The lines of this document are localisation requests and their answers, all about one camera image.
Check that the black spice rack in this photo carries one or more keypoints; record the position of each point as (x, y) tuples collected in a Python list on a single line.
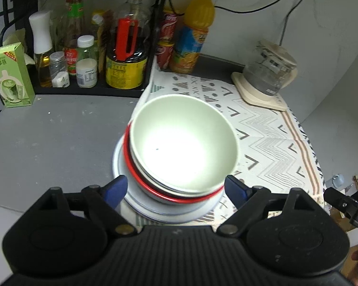
[(14, 12)]

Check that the red rimmed bowl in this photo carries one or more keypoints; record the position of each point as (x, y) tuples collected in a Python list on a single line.
[(152, 191)]

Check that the white plate sweet bakery print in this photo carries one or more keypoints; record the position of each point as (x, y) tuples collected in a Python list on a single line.
[(142, 210)]

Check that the white spray oil bottle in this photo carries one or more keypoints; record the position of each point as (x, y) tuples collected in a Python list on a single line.
[(42, 46)]

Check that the small glass spice jar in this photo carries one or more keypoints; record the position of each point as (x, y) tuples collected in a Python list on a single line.
[(58, 70)]

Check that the large pale green bowl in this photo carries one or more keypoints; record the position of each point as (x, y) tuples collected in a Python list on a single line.
[(158, 187)]

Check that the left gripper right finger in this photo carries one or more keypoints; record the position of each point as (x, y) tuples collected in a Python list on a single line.
[(250, 203)]

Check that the red soda can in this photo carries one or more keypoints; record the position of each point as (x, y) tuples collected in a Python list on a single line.
[(167, 26), (164, 52)]

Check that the person's right hand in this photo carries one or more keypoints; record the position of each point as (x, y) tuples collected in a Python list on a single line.
[(353, 275)]

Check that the white cap seasoning jar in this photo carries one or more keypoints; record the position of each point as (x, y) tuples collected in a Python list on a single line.
[(86, 64)]

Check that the small cream bowl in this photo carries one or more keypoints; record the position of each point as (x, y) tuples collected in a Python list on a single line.
[(184, 143)]

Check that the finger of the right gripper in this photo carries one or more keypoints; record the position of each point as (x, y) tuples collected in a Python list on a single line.
[(344, 204)]

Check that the dark soy sauce jug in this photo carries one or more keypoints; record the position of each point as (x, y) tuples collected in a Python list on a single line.
[(126, 54)]

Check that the patterned white cloth mat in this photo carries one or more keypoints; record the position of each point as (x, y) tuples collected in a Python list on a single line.
[(275, 151)]

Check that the green label sauce bottle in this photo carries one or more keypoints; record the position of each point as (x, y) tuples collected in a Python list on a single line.
[(73, 29)]

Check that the glass kettle with cream lid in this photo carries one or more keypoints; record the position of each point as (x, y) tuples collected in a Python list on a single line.
[(270, 69)]

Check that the orange juice bottle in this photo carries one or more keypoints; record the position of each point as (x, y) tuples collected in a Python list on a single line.
[(198, 17)]

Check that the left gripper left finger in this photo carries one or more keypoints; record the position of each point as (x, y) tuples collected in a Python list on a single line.
[(102, 203)]

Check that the cream kettle base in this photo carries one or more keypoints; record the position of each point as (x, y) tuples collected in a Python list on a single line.
[(254, 97)]

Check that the green latte carton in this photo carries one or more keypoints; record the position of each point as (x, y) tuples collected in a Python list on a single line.
[(16, 88)]

